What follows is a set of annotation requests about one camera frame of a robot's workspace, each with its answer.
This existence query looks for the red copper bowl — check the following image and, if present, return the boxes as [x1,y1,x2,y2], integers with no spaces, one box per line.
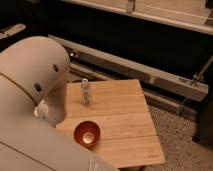
[74,121,101,148]

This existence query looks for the clear glass bottle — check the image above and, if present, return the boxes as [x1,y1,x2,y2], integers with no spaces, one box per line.
[81,78,92,105]

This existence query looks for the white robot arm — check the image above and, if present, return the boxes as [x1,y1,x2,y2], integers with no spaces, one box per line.
[0,36,118,171]

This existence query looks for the metal rail beam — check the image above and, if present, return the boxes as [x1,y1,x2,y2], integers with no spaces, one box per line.
[50,35,209,102]

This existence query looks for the black office chair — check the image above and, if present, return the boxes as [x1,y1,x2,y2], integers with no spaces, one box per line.
[0,23,26,40]

